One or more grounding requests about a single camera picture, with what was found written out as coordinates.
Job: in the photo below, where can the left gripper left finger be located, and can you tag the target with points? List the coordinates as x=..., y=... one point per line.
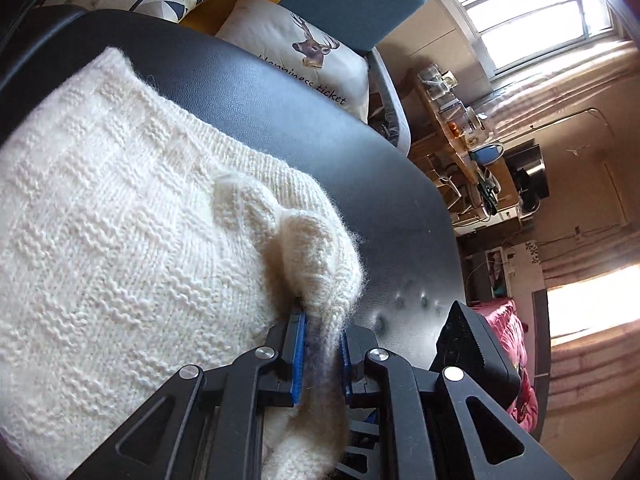
x=207, y=424

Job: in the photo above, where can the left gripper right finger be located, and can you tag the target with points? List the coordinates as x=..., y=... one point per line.
x=427, y=425

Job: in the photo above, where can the cream knitted sweater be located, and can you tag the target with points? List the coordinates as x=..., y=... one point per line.
x=136, y=238

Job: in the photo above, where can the blue folding chair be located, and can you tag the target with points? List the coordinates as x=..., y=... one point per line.
x=487, y=154

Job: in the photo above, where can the pink garment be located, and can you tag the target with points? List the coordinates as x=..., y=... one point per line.
x=501, y=316

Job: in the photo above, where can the black leather ottoman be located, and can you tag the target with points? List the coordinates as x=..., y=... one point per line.
x=405, y=237

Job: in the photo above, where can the wooden side table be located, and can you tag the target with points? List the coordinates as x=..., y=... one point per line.
x=476, y=196

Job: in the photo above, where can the black monitor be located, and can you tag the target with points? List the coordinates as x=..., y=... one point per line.
x=529, y=174

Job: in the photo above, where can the jars on table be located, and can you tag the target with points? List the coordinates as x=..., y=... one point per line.
x=462, y=121

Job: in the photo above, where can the pink curtain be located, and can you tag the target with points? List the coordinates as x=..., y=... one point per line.
x=530, y=96

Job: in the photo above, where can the deer print pillow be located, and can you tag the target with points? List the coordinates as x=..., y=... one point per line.
x=287, y=42

